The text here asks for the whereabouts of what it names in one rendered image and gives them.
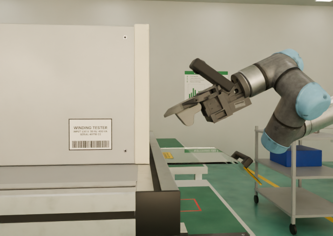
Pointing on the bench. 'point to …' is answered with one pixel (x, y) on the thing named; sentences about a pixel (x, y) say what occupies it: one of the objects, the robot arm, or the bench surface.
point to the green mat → (206, 212)
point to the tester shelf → (90, 199)
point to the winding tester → (74, 94)
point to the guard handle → (243, 158)
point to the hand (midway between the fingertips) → (167, 111)
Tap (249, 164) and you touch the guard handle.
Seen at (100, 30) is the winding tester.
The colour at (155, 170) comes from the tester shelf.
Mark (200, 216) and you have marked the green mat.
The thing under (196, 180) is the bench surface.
